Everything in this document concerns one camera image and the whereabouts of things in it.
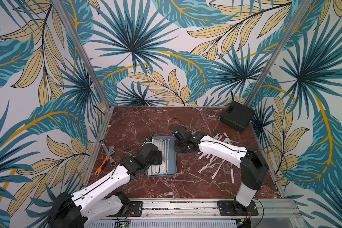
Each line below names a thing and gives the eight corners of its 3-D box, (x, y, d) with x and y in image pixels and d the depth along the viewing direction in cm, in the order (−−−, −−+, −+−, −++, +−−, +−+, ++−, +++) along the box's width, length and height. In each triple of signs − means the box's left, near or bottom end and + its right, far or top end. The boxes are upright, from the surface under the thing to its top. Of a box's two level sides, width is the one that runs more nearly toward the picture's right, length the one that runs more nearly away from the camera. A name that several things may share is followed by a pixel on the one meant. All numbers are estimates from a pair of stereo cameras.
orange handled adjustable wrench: (95, 174, 86) (94, 173, 84) (111, 147, 98) (110, 145, 96) (100, 176, 86) (99, 175, 84) (116, 148, 97) (115, 146, 96)
